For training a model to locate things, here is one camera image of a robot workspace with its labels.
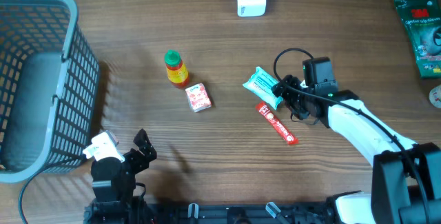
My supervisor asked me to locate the black left camera cable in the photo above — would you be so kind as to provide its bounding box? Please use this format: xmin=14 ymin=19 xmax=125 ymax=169
xmin=18 ymin=156 xmax=92 ymax=224

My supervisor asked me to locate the orange Kleenex tissue pack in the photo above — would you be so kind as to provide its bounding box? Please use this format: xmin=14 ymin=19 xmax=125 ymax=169
xmin=185 ymin=83 xmax=212 ymax=112

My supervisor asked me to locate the green lid Knorr jar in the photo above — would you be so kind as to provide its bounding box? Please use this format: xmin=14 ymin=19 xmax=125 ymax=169
xmin=429 ymin=85 xmax=441 ymax=108

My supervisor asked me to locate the grey plastic shopping basket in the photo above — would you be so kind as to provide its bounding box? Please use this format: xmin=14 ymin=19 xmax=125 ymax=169
xmin=1 ymin=0 xmax=100 ymax=183

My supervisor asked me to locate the mint green wipes pack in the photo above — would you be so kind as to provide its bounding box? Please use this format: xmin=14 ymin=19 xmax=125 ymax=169
xmin=243 ymin=66 xmax=283 ymax=110

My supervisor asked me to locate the green 3M gloves package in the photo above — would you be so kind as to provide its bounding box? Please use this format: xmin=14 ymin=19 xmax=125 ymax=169
xmin=393 ymin=0 xmax=440 ymax=79

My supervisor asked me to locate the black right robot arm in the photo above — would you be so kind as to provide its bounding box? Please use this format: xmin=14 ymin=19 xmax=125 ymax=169
xmin=271 ymin=57 xmax=440 ymax=223

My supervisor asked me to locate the red Nescafe sachet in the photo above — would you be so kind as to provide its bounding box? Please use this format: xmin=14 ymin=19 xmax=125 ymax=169
xmin=256 ymin=101 xmax=298 ymax=145

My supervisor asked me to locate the black camera cable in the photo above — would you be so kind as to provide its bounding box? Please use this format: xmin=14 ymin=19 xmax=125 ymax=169
xmin=273 ymin=48 xmax=431 ymax=224
xmin=18 ymin=156 xmax=92 ymax=224

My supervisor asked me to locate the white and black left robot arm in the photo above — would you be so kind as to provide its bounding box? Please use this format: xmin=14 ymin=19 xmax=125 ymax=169
xmin=83 ymin=129 xmax=157 ymax=224

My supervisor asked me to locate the red sauce bottle green cap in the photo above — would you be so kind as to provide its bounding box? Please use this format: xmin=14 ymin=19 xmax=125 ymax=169
xmin=164 ymin=50 xmax=189 ymax=88

